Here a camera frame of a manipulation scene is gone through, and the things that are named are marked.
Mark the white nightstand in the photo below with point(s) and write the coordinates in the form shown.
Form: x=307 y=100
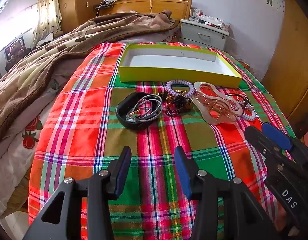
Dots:
x=206 y=37

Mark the yellow-green cardboard box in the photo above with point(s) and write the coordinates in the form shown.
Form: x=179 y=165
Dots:
x=179 y=77

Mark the translucent beige hair claw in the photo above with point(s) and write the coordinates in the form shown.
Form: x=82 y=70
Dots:
x=214 y=105

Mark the brown patterned blanket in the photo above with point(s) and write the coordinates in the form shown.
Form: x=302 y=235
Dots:
x=44 y=62

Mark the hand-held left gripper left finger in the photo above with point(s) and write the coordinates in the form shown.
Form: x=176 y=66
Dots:
x=122 y=171

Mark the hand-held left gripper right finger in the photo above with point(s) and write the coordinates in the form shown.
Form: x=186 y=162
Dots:
x=182 y=173

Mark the pile of nightstand clutter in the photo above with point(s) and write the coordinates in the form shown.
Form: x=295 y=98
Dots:
x=210 y=21

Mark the patterned curtain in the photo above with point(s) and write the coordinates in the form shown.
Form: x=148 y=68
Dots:
x=47 y=10

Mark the wooden headboard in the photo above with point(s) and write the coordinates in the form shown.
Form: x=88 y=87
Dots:
x=169 y=6

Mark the wooden door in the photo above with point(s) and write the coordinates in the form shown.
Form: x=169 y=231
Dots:
x=294 y=67

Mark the wooden wardrobe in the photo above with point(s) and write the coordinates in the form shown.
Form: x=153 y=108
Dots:
x=81 y=5

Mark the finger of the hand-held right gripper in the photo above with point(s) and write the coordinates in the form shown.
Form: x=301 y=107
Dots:
x=276 y=136
x=259 y=140

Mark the power strip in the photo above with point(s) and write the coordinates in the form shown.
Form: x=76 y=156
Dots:
x=105 y=4

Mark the floral bedsheet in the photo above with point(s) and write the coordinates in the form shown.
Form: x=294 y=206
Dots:
x=14 y=142

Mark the colourful plaid cloth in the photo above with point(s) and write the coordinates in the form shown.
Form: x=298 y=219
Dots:
x=81 y=110

